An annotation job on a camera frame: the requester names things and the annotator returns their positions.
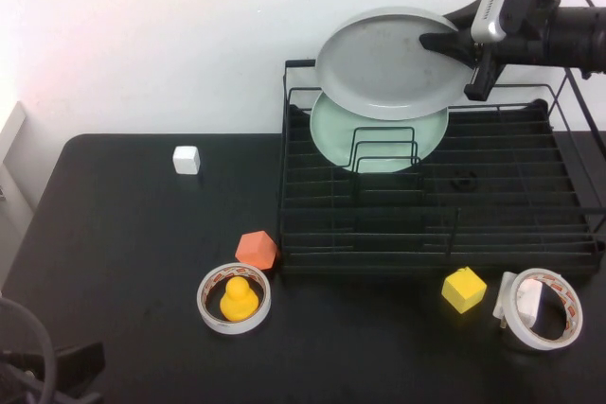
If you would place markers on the yellow cube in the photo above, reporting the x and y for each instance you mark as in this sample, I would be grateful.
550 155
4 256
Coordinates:
463 293

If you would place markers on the yellow rubber duck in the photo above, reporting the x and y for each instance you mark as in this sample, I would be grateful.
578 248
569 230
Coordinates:
238 302

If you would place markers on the white wall ledge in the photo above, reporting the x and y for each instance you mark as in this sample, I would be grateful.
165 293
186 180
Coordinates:
12 163

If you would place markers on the white power adapter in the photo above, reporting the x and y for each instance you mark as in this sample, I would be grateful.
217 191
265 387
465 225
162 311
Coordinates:
528 302

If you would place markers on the orange cube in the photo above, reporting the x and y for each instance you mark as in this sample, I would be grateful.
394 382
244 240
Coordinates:
255 250

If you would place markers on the white tape roll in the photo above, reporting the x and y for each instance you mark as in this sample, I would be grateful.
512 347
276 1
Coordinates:
544 342
227 327

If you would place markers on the mint green plate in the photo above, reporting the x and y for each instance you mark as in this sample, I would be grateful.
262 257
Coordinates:
341 139

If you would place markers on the grey plate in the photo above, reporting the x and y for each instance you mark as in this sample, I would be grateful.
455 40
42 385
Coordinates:
379 63

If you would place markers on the black round drain spout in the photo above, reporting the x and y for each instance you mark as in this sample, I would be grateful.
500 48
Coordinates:
464 181

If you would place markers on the white cube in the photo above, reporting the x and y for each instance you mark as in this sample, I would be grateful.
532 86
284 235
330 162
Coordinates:
185 160

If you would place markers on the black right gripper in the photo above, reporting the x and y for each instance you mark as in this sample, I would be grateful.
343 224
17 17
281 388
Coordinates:
525 47

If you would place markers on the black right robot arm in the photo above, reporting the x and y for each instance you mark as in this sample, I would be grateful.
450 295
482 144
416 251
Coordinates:
577 35

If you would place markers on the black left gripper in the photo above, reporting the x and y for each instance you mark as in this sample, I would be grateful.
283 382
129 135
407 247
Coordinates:
71 371

